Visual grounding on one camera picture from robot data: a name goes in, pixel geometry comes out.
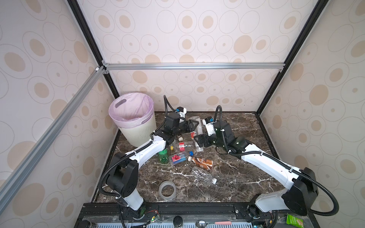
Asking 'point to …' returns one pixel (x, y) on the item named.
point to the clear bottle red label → (181, 146)
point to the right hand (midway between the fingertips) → (200, 135)
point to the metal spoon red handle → (202, 223)
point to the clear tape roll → (167, 183)
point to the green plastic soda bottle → (163, 156)
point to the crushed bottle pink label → (178, 158)
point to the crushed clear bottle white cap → (199, 175)
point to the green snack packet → (297, 222)
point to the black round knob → (177, 221)
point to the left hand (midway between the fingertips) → (200, 121)
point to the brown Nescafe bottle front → (206, 164)
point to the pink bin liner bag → (131, 109)
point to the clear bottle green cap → (198, 131)
